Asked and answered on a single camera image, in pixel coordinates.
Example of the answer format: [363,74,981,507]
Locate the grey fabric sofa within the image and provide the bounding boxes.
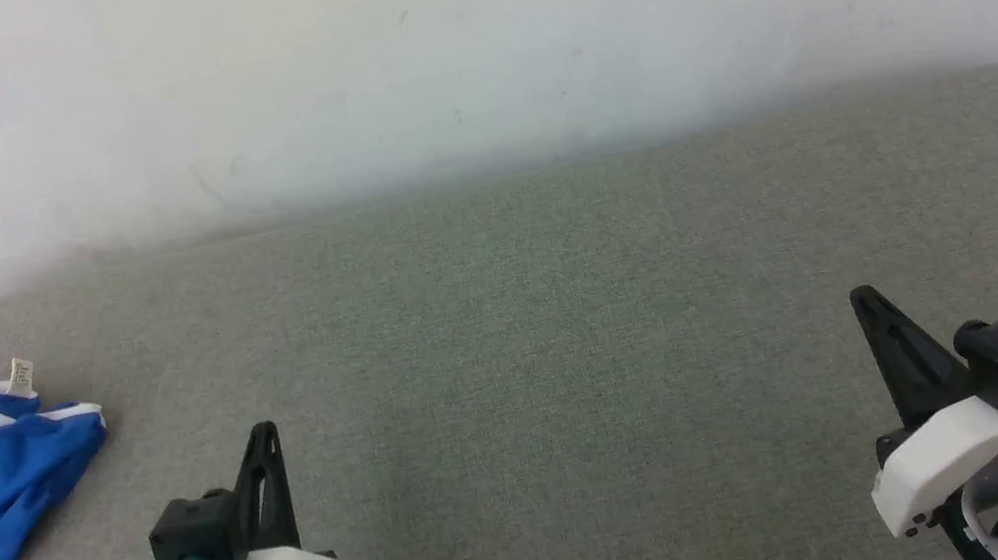
[0,63,998,560]

